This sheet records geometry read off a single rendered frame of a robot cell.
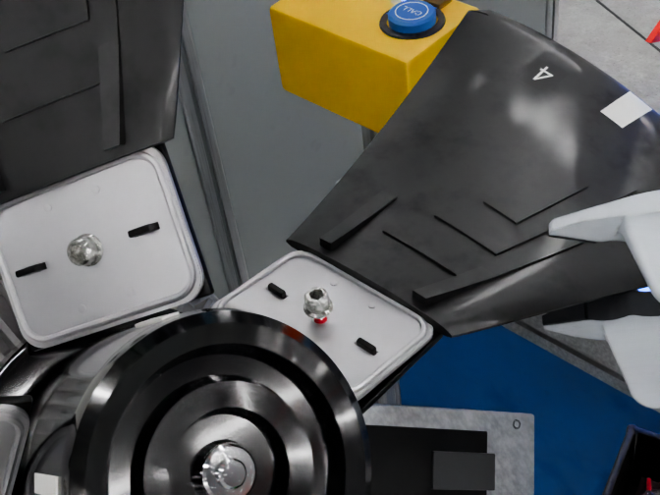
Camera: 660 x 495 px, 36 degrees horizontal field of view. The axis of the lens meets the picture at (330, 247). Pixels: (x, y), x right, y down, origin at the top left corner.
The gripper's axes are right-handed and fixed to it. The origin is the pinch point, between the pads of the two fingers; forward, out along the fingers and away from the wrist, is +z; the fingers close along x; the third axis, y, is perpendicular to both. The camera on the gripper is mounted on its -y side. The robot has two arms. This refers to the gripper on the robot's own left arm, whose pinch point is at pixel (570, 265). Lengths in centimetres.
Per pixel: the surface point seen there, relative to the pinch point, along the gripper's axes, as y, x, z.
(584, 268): -0.9, 1.4, -0.8
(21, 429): 13.6, -7.5, 20.5
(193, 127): -66, 52, 42
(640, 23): -196, 140, -38
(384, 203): -3.8, -0.3, 9.0
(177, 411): 12.9, -8.0, 14.7
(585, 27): -195, 140, -24
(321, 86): -37.8, 21.3, 18.2
